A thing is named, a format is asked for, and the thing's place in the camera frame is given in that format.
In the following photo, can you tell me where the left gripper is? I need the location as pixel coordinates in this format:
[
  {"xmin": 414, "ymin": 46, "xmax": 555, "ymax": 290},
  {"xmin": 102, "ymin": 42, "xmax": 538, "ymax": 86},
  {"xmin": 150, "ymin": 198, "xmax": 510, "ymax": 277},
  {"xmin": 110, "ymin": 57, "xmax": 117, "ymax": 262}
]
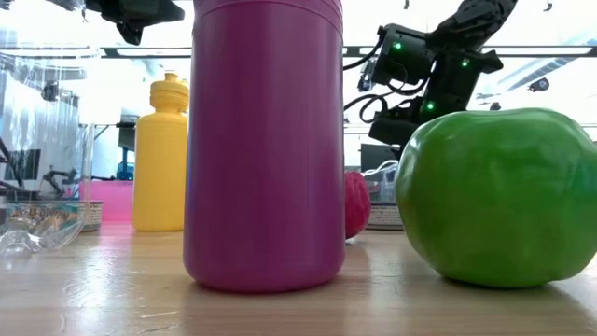
[{"xmin": 83, "ymin": 0, "xmax": 186, "ymax": 47}]

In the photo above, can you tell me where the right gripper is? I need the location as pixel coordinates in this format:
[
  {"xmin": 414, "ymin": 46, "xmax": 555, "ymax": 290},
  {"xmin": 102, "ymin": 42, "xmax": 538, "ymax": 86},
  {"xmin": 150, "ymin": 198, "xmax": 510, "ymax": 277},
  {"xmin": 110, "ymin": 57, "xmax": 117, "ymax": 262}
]
[{"xmin": 367, "ymin": 91, "xmax": 440, "ymax": 152}]

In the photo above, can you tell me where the blue label tin can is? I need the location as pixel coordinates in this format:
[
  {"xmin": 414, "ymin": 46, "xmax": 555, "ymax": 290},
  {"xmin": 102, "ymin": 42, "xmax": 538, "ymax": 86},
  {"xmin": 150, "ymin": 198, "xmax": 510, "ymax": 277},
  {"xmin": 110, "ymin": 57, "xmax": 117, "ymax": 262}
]
[
  {"xmin": 365, "ymin": 201, "xmax": 405, "ymax": 231},
  {"xmin": 69, "ymin": 200, "xmax": 104, "ymax": 233}
]

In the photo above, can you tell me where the magenta squeeze bottle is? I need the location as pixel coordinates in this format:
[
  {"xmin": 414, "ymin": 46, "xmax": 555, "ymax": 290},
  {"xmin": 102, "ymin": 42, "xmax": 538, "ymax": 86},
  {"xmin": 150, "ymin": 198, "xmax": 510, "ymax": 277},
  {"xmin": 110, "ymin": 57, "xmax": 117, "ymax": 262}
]
[{"xmin": 182, "ymin": 0, "xmax": 347, "ymax": 295}]

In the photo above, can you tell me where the yellow squeeze bottle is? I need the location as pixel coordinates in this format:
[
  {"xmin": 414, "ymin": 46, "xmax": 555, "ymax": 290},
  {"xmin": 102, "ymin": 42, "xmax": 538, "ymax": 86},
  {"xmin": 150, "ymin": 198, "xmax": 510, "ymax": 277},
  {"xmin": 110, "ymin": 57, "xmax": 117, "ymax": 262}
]
[{"xmin": 132, "ymin": 71, "xmax": 191, "ymax": 233}]

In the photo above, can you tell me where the clear bottle white cap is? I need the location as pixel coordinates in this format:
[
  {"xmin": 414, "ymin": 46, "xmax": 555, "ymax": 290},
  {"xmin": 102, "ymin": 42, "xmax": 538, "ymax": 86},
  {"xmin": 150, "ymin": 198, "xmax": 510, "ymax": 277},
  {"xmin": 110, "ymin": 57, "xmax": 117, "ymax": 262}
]
[{"xmin": 0, "ymin": 0, "xmax": 99, "ymax": 257}]

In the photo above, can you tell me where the black computer monitor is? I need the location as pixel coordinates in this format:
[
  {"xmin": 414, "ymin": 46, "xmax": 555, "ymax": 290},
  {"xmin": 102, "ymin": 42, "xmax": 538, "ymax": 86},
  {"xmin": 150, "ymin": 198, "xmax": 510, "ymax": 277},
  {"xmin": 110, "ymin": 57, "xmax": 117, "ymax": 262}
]
[{"xmin": 359, "ymin": 143, "xmax": 398, "ymax": 172}]

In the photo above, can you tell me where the black overhead light bar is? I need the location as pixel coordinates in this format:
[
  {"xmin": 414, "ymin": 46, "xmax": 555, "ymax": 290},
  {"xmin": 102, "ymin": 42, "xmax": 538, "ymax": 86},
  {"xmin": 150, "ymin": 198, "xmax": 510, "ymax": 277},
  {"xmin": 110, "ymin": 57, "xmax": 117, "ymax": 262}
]
[{"xmin": 100, "ymin": 44, "xmax": 597, "ymax": 59}]

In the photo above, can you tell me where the clear plastic bin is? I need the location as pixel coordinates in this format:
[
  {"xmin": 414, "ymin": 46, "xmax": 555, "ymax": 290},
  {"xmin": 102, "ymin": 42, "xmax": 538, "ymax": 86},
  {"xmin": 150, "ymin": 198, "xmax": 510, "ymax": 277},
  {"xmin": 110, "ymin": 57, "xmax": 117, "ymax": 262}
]
[{"xmin": 362, "ymin": 160, "xmax": 401, "ymax": 206}]

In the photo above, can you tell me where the large red toy strawberry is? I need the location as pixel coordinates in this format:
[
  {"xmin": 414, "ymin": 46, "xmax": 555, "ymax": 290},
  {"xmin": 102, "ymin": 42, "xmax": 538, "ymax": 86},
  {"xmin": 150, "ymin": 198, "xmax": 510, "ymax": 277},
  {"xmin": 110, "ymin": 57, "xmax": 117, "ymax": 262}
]
[{"xmin": 344, "ymin": 170, "xmax": 372, "ymax": 241}]

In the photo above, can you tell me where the green toy apple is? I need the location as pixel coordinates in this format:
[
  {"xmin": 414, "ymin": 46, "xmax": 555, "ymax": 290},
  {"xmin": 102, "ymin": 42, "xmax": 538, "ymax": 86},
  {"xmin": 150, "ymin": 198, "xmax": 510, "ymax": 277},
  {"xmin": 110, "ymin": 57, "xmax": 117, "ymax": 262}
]
[{"xmin": 395, "ymin": 107, "xmax": 597, "ymax": 289}]

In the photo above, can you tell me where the pink plastic tray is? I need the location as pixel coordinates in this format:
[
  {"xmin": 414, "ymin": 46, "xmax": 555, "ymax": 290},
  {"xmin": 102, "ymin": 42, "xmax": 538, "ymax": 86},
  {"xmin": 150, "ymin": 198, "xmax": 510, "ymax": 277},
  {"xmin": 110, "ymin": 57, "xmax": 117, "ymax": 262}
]
[{"xmin": 77, "ymin": 180, "xmax": 137, "ymax": 223}]

